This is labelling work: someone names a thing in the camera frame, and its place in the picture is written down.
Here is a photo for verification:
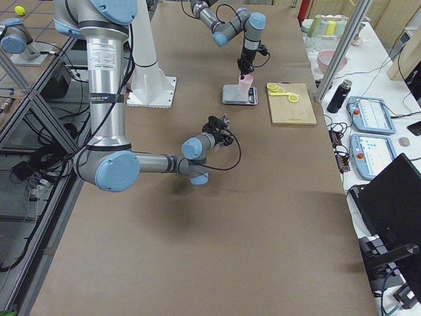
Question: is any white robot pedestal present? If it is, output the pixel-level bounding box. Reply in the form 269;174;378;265
127;1;177;109

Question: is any glass sauce bottle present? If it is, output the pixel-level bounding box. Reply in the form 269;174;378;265
220;113;230;130

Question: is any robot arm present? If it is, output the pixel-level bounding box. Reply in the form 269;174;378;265
190;1;268;78
54;1;236;192

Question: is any pink bowl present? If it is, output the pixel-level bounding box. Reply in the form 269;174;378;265
317;50;348;74

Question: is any black laptop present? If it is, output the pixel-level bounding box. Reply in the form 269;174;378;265
350;153;420;266

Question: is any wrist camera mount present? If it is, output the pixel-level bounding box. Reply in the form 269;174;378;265
202;116;224;134

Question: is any yellow plastic knife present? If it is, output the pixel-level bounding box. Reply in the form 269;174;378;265
269;92;291;96

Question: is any blue teach pendant far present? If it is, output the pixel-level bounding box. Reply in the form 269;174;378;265
347;96;396;135

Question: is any aluminium frame post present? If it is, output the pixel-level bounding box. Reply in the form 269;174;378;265
314;0;373;103

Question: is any green cup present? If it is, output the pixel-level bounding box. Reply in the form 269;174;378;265
307;14;324;38

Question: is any blue teach pendant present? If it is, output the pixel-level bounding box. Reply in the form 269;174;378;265
350;133;397;180
347;96;396;135

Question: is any black power strip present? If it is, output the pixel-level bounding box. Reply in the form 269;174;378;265
328;130;350;174

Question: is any pink plastic cup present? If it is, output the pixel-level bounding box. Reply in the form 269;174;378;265
238;74;254;95

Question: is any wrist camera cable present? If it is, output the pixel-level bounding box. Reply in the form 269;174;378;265
197;130;243;171
253;42;272;68

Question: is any silver kitchen scale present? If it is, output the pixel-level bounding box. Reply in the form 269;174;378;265
222;84;259;105

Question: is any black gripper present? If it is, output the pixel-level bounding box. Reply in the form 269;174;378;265
210;128;234;147
237;47;257;80

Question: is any yellow cup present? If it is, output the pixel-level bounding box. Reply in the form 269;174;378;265
325;20;336;36

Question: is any wooden cutting board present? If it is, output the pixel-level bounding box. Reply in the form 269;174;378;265
266;83;316;126

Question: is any black water bottle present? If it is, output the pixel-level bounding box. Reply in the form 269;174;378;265
326;79;352;113

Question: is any blue teach pendant near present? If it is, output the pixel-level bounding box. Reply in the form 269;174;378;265
350;133;397;180

